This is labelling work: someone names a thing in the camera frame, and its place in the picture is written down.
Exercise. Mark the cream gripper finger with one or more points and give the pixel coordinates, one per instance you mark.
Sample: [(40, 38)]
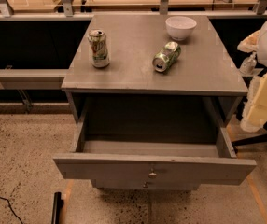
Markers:
[(250, 43), (254, 115)]

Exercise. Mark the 7up can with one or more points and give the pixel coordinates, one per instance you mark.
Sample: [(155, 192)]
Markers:
[(97, 40)]

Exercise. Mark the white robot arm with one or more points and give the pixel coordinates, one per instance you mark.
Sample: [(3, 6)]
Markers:
[(261, 52)]

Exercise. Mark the green can lying down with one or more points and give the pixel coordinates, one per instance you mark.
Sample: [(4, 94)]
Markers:
[(164, 59)]

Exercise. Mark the top drawer knob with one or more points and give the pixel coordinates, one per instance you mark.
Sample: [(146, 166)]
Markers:
[(152, 174)]

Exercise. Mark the open grey top drawer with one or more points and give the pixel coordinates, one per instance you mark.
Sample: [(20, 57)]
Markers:
[(183, 138)]

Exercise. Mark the clear sanitizer bottle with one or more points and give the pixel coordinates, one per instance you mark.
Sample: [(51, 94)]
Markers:
[(248, 64)]

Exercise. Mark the white bowl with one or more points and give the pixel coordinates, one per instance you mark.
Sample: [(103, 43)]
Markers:
[(180, 27)]

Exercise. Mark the black bar on floor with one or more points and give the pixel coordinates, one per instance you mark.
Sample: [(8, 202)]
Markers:
[(57, 208)]

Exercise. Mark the metal rail frame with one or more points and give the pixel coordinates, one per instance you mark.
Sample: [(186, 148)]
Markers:
[(77, 10)]

